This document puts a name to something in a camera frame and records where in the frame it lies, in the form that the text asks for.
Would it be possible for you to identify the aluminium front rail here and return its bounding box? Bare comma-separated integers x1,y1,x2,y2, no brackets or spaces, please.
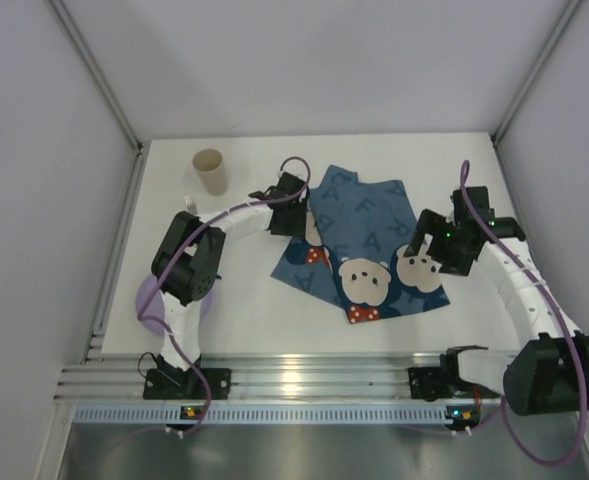
53,352,589,401

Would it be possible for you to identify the right aluminium frame post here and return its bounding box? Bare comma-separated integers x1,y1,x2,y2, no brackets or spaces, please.
490,0,585,148

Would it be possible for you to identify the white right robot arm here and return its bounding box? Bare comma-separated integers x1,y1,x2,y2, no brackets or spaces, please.
403,186,589,416

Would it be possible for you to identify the purple plate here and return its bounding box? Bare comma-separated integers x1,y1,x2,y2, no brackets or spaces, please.
135,275,216,336

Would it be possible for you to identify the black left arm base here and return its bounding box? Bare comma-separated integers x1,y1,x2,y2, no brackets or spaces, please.
142,368,232,400

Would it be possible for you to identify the beige cup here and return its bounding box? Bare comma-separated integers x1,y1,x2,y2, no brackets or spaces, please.
192,148,228,196

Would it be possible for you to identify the aluminium frame post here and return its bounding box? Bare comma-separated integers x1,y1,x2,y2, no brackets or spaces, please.
45,0,143,152
490,0,585,148

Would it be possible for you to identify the blue cartoon bear placemat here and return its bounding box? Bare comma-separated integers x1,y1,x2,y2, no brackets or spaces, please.
271,165,450,324

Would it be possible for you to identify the left aluminium frame post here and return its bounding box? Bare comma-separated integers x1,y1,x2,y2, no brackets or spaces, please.
45,0,143,152

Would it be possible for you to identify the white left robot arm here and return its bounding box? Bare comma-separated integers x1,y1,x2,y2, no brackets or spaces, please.
138,172,309,374

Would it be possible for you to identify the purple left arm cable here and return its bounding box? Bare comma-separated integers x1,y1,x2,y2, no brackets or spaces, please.
136,156,313,436

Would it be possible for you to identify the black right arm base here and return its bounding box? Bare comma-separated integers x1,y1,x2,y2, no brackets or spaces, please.
407,367,498,402

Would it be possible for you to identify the perforated grey cable duct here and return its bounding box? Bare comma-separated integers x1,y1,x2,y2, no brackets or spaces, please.
74,403,480,429

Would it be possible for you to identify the blue handled fork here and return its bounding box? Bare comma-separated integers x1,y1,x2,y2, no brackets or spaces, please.
184,196,198,215

